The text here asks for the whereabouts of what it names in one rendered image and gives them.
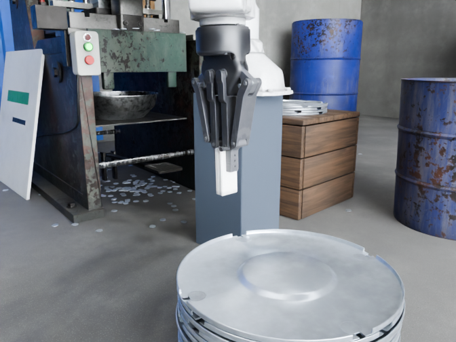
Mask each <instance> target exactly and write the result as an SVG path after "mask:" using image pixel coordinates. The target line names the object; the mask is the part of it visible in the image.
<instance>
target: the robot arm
mask: <svg viewBox="0 0 456 342"><path fill-rule="evenodd" d="M189 10H190V20H193V21H196V22H199V26H200V27H198V28H197V30H196V31H195V41H196V53H197V55H199V56H202V57H203V63H202V73H201V74H200V76H199V77H197V78H192V80H191V84H192V86H193V89H194V91H195V95H196V98H197V105H198V110H199V117H200V121H201V125H202V132H203V137H204V141H205V142H206V143H210V144H211V145H212V148H213V149H214V166H215V169H216V194H218V195H222V196H224V195H229V194H231V193H236V192H237V191H238V188H237V171H238V150H239V148H240V147H244V146H247V145H248V144H249V140H250V133H251V128H252V120H253V115H254V107H255V102H256V98H257V96H279V95H288V94H293V91H292V90H291V89H290V88H285V86H284V76H283V72H282V70H281V69H280V68H279V67H278V66H277V65H276V64H274V63H273V62H272V61H271V60H270V59H269V58H268V57H266V55H264V50H263V43H262V42H261V41H260V40H259V8H258V6H257V4H256V1H255V0H189ZM231 95H233V96H231ZM210 133H211V134H210Z"/></svg>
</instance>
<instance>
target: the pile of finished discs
mask: <svg viewBox="0 0 456 342"><path fill-rule="evenodd" d="M327 106H328V103H327V102H325V104H323V103H322V102H321V101H314V100H283V110H282V115H319V114H324V113H327Z"/></svg>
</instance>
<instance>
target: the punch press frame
mask: <svg viewBox="0 0 456 342"><path fill-rule="evenodd" d="M86 31H95V32H97V33H98V42H99V52H100V70H101V78H102V88H103V89H104V90H113V89H115V84H114V73H120V72H165V78H166V87H167V88H175V87H176V72H187V51H186V34H184V33H161V32H148V31H123V30H111V29H98V28H87V29H86ZM43 32H44V36H45V39H49V38H53V37H56V35H46V33H45V30H43ZM117 133H120V129H114V130H101V131H96V135H97V136H98V135H105V134H117ZM193 154H194V150H193V149H187V150H182V151H173V152H168V153H159V154H154V155H145V156H140V157H131V158H125V159H116V160H111V161H102V162H99V163H98V164H99V169H101V168H110V167H114V166H122V165H128V164H136V163H141V162H149V161H154V160H159V159H168V158H173V157H181V156H186V155H193Z"/></svg>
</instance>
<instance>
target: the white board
mask: <svg viewBox="0 0 456 342"><path fill-rule="evenodd" d="M44 59H45V55H44V54H43V50H42V49H36V50H21V51H13V52H6V55H5V68H4V76H3V89H2V96H1V110H0V181H1V182H2V183H4V184H5V185H7V186H8V187H9V188H10V189H12V190H13V191H15V192H16V193H17V194H19V195H20V196H22V197H23V198H24V199H25V200H29V198H30V192H31V179H32V173H33V160H34V154H35V141H36V135H37V122H38V116H39V103H40V97H41V84H42V78H43V66H44Z"/></svg>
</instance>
